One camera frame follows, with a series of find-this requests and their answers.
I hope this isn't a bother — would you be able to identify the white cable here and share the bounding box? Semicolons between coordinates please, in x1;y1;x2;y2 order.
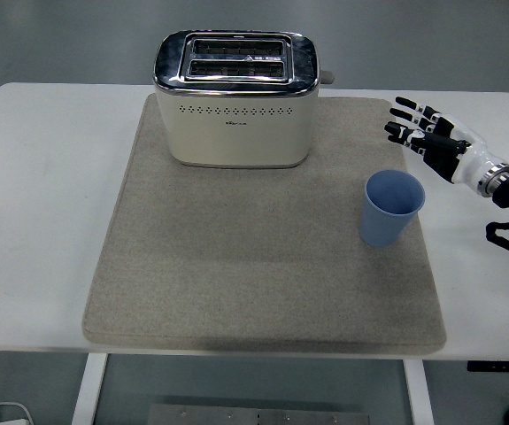
0;401;34;425

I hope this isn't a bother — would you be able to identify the white table leg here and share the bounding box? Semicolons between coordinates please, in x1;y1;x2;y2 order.
71;352;109;425
402;359;436;425

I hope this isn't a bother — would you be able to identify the beige fabric table mat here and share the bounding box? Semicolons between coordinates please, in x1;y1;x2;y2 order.
81;94;448;355

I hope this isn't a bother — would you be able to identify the black table control panel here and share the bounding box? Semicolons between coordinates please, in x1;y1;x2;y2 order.
467;360;509;373

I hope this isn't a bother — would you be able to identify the cream chrome two-slot toaster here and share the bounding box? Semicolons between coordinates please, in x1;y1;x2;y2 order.
152;29;336;169

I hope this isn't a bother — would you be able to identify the blue ribbed cup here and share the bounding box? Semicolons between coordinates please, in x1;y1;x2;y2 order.
359;169;427;248

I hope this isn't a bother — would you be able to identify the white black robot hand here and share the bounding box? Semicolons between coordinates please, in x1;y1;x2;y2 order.
383;96;503;189

